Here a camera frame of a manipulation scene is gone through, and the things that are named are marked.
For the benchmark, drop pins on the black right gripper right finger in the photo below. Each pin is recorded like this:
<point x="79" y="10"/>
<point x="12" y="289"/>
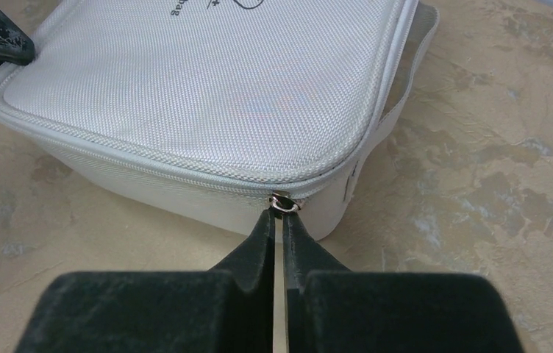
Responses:
<point x="331" y="308"/>

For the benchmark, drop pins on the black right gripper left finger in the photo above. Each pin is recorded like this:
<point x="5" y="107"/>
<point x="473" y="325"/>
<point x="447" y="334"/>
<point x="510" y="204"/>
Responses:
<point x="227" y="308"/>

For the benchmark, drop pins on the grey medicine case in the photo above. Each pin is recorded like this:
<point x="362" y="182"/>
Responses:
<point x="216" y="109"/>

